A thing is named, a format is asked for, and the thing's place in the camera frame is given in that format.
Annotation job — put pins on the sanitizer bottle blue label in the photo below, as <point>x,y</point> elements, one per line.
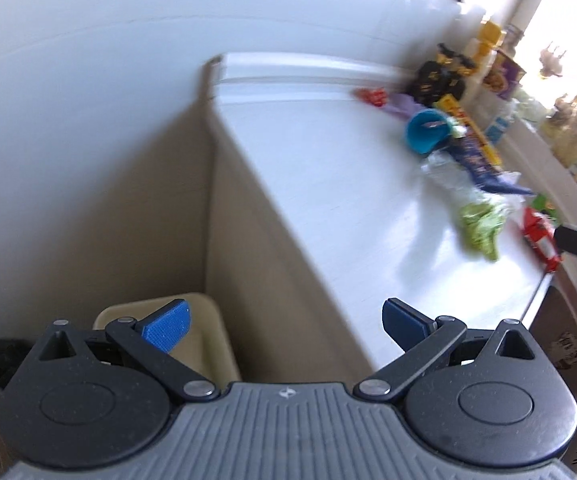
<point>498,130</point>

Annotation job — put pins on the steel flask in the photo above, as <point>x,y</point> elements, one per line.
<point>512,37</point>

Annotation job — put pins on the white backsplash trim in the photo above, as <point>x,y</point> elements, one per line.
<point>293,72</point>

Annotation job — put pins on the cream bottle yellow cap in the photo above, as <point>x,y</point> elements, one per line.
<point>487,50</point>

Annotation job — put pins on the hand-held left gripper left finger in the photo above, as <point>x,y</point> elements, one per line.
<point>166,327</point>

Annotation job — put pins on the yellow snack wrapper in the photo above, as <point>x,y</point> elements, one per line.
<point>468,127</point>

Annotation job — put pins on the beige plastic bin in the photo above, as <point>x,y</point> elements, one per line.
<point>203,340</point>

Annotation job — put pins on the dark blue snack wrapper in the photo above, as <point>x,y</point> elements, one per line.
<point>483,167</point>

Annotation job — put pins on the red candy wrapper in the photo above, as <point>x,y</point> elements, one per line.
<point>371,97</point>

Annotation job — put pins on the green snack packet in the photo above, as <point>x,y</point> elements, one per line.
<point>543,207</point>

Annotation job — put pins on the clear plastic bag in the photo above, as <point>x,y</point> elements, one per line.
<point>446,175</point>

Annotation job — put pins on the green cabbage leaf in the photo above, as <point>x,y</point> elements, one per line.
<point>481,225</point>

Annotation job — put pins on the red snack packet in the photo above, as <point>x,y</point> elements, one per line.
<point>541,240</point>

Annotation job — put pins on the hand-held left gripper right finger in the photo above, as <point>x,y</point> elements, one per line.
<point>403,325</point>

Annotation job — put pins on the garlic bulb bunch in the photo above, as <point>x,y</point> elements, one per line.
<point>552,60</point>

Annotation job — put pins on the purple instant noodle cup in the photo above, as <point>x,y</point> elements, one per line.
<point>506,75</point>

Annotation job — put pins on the purple plastic glove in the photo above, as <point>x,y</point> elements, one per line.
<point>406,105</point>

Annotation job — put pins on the black sauce bottle gold collar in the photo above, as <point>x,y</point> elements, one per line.
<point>458,80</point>
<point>431,77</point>

